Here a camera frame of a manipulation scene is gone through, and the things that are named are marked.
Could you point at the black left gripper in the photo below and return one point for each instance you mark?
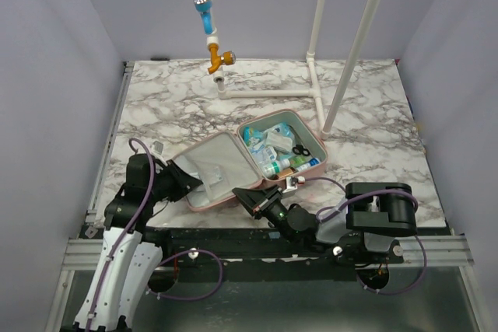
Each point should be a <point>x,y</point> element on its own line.
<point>184,180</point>

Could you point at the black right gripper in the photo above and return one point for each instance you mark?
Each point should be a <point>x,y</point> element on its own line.
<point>264,203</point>

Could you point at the clear bottle green label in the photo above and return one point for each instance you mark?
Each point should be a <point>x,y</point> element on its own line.
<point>271,169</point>

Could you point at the amber bottle orange cap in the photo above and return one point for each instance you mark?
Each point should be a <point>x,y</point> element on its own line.
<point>283,174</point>

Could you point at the small green medicine box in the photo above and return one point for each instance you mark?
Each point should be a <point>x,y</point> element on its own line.
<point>297,161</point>

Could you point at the pink medicine kit case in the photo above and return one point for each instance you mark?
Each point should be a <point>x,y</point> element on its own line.
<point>227,151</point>

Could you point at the white blue gauze packet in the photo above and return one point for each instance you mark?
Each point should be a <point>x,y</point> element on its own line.
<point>283,129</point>

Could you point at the metal scissors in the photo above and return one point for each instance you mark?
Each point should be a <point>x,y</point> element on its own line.
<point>300,150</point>

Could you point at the clear zip bag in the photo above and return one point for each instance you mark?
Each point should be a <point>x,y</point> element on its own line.
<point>278,141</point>

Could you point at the small white blue bottle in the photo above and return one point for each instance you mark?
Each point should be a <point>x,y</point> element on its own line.
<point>309,164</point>

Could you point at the blue cotton swab packet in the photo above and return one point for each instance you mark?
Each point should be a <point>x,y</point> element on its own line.
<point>256,144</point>

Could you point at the small blue white sachet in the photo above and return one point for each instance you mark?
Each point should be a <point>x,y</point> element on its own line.
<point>213,176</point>

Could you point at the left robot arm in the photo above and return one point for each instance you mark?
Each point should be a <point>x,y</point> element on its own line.
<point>129,254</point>

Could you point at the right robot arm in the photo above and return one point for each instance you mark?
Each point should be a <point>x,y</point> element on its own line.
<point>377,212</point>

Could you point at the orange brass faucet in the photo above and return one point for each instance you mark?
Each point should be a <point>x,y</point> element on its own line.
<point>217,60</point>

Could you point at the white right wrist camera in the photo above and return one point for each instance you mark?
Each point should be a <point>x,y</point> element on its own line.
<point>292,184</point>

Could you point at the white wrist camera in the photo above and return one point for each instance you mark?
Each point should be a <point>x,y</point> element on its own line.
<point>156,149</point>
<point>292,184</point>

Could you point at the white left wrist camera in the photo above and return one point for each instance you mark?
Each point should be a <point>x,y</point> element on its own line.
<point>156,149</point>

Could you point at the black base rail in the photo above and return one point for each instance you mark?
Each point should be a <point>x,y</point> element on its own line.
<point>259,255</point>

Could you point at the blue valve handle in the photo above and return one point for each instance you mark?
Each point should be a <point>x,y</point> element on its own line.
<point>203,7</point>

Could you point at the white PVC pipe frame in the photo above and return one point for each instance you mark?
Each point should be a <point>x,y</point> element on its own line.
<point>325,118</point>

